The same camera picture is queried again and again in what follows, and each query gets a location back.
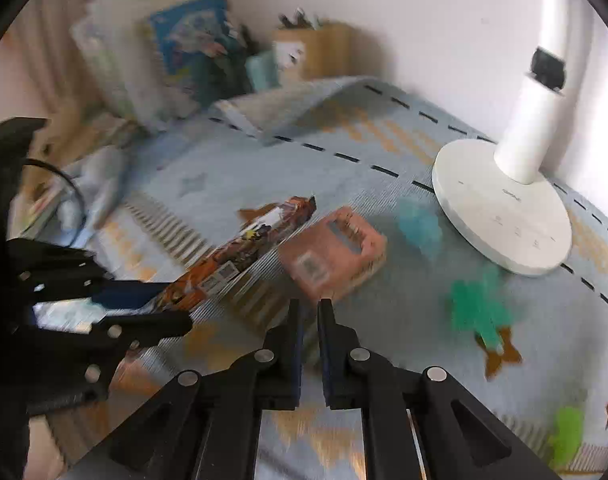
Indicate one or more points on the bunch of pens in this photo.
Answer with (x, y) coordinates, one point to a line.
(299, 19)

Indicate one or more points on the blue patterned play mat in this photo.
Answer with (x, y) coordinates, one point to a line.
(334, 170)

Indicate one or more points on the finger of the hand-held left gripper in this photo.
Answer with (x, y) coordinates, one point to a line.
(149, 327)
(124, 294)

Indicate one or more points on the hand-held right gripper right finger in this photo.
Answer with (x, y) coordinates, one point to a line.
(328, 365)

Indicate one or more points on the small teal box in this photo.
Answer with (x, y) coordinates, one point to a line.
(261, 72)

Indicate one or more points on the pink box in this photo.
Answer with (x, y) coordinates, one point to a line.
(334, 255)

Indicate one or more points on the beige curtain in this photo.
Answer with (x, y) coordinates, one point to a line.
(49, 50)

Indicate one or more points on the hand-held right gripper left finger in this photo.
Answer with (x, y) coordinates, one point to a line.
(296, 360)

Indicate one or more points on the stack of white books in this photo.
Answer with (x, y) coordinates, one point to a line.
(119, 35)

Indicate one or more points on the white desk lamp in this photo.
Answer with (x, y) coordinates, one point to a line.
(503, 220)

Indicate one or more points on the blue picture book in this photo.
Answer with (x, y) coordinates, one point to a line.
(194, 45)

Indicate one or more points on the long orange printed box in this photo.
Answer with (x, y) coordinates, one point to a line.
(244, 245)

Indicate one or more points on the wooden pen holder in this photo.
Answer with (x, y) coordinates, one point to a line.
(329, 50)

